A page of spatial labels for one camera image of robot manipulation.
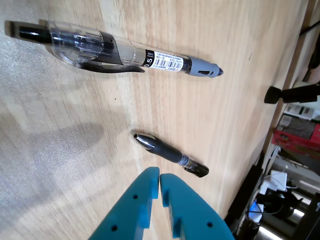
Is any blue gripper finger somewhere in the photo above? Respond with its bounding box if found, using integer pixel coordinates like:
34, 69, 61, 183
87, 166, 160, 240
159, 172, 236, 240

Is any black grip gel pen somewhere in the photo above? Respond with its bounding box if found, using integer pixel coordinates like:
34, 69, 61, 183
130, 128, 210, 179

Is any clear pen grey grip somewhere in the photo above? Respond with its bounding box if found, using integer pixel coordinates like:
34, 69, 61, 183
4, 19, 225, 79

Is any white power adapter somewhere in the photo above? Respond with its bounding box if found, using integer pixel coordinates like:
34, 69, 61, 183
259, 169, 289, 195

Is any red box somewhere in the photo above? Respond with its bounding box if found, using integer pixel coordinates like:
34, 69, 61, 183
271, 126, 320, 154

